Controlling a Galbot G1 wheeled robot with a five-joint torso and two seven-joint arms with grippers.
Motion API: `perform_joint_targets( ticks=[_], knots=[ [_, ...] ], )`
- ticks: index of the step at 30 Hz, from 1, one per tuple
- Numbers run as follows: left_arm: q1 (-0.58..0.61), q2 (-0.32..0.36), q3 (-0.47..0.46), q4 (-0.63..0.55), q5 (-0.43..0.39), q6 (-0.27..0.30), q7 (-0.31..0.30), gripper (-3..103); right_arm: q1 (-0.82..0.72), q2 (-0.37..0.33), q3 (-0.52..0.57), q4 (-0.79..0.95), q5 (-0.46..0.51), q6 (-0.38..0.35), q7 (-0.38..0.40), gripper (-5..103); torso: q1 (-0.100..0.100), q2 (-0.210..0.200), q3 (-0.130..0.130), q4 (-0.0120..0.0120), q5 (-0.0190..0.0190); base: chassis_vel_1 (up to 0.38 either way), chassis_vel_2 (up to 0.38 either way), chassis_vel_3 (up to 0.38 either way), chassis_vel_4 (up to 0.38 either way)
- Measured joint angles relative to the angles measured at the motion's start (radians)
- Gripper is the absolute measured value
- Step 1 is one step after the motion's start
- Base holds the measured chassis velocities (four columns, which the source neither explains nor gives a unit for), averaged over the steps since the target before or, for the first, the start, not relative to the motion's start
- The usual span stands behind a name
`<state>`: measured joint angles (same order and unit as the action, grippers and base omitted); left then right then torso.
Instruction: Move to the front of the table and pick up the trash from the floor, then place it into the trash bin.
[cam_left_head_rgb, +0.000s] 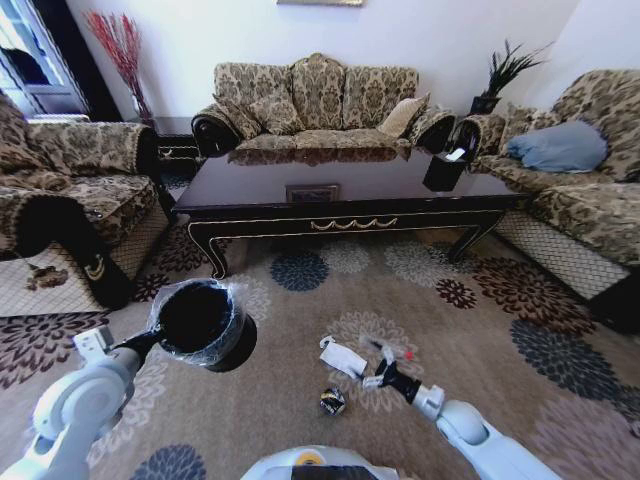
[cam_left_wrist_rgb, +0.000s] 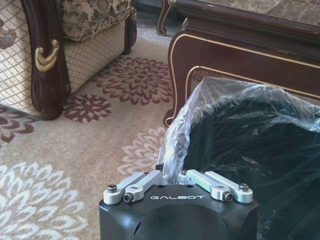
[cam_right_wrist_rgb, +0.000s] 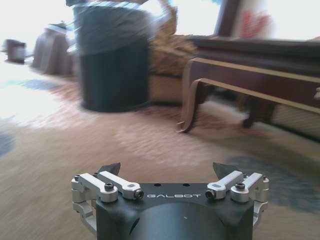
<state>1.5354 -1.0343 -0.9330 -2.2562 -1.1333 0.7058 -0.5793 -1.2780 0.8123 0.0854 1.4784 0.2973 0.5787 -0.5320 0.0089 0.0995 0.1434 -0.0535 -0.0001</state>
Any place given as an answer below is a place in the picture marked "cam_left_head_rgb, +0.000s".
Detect beige cushion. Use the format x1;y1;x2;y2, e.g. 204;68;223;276
376;92;432;139

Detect patterned three-seat sofa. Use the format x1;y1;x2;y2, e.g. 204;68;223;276
191;52;459;162

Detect gold picture frame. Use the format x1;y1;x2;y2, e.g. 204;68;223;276
276;0;365;8

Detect white robot front shell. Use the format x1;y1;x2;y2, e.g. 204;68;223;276
239;442;404;480

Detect dark side table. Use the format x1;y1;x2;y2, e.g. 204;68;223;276
151;115;202;176

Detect floral patterned rug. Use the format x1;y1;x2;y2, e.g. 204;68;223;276
0;219;640;480

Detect patterned sofa with blue cushion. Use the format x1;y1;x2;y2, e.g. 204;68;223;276
457;68;640;335

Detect dark feathery plant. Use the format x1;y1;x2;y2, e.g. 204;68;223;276
480;38;555;100

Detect white paper wrapper trash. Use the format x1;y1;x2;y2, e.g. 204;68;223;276
318;336;369;381

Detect red decorative branches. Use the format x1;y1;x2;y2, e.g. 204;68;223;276
83;10;154;121

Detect black square plant pot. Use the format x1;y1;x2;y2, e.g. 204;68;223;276
469;94;503;117

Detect patterned sofa with black armrest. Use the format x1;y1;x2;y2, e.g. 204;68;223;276
0;92;175;312

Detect patterned square cushion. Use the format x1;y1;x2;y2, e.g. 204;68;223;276
212;92;261;142
247;91;307;137

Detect crumpled black yellow wrapper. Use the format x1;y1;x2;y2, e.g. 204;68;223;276
318;386;349;417

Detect dark glossy coffee table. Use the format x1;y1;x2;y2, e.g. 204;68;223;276
171;146;530;280

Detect clear plastic wrapper trash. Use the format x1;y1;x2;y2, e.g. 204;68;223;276
358;333;417;362

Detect black tissue box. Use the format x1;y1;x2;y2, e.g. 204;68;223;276
422;147;475;194

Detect clear plastic bin liner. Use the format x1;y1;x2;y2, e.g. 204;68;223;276
148;278;252;370

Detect blue cushion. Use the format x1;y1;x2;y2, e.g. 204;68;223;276
503;119;610;175

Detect black round trash bin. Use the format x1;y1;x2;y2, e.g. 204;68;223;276
148;278;259;374

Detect clear glass vase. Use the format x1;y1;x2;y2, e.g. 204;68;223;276
130;88;155;127

